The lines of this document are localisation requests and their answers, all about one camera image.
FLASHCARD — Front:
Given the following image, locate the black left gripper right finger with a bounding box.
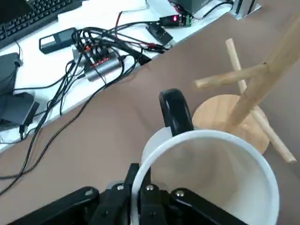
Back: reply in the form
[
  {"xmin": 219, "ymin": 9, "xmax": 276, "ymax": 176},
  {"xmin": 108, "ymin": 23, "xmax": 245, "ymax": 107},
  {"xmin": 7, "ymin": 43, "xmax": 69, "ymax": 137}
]
[{"xmin": 140, "ymin": 170, "xmax": 249, "ymax": 225}]

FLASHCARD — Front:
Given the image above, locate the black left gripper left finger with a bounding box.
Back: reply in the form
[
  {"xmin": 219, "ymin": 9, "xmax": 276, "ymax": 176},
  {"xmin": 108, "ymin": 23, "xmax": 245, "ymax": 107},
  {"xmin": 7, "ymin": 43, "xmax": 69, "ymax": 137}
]
[{"xmin": 7, "ymin": 163, "xmax": 141, "ymax": 225}]

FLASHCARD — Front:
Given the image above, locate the white mug black handle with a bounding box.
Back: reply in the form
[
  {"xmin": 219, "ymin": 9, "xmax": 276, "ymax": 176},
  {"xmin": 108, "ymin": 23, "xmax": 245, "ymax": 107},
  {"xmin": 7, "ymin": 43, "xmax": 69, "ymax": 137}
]
[{"xmin": 131, "ymin": 88, "xmax": 281, "ymax": 225}]

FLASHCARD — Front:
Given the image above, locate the wooden mug stand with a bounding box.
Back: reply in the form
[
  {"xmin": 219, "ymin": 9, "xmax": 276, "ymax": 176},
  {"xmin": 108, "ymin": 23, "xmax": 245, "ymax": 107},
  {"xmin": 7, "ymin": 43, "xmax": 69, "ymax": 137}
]
[{"xmin": 191, "ymin": 16, "xmax": 300, "ymax": 164}]

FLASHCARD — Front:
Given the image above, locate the black flat stand base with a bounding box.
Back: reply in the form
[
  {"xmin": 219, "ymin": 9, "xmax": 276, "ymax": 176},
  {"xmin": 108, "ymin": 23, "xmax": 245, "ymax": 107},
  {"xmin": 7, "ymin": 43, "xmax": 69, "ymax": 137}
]
[{"xmin": 0, "ymin": 52, "xmax": 23, "ymax": 97}]

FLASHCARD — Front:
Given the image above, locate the black electronics box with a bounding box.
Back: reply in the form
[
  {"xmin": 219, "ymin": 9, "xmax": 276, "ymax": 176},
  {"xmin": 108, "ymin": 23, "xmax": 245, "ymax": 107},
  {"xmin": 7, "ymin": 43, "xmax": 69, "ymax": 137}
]
[{"xmin": 168, "ymin": 0, "xmax": 234, "ymax": 15}]

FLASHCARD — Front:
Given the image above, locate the black power adapter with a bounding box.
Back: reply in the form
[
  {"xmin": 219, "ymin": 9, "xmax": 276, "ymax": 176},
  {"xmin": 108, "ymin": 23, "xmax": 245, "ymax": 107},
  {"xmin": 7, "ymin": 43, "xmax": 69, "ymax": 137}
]
[{"xmin": 0, "ymin": 92, "xmax": 40, "ymax": 128}]

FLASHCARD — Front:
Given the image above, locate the silver usb hub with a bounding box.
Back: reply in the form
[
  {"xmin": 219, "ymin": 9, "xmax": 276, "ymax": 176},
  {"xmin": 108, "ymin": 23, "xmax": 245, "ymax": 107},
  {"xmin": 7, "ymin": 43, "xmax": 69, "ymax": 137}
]
[{"xmin": 71, "ymin": 44, "xmax": 125, "ymax": 83}]

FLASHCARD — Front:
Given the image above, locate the black flat handheld device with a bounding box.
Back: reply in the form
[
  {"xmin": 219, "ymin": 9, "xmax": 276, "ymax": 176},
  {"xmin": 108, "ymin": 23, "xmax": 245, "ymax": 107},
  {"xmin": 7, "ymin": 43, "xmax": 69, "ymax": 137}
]
[{"xmin": 38, "ymin": 27, "xmax": 77, "ymax": 55}]

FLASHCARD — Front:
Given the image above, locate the small black hub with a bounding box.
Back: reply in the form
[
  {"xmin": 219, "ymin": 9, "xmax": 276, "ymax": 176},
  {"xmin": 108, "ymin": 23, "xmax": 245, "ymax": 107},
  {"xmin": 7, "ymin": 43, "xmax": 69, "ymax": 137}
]
[{"xmin": 145, "ymin": 22, "xmax": 174, "ymax": 44}]

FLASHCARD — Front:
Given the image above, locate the green terminal board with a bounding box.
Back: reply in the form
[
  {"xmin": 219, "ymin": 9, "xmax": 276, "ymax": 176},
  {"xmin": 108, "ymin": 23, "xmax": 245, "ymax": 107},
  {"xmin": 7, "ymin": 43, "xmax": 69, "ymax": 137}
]
[{"xmin": 179, "ymin": 14, "xmax": 195, "ymax": 27}]

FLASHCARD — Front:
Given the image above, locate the black module with red light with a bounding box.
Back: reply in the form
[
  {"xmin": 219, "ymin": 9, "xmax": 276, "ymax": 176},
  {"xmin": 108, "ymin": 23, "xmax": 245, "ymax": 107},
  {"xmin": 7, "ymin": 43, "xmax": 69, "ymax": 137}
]
[{"xmin": 159, "ymin": 14, "xmax": 181, "ymax": 27}]

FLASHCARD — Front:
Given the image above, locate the black keyboard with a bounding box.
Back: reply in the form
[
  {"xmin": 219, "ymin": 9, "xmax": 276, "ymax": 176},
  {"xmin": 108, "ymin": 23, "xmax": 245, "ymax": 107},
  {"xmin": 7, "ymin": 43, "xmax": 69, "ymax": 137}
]
[{"xmin": 0, "ymin": 0, "xmax": 83, "ymax": 49}]

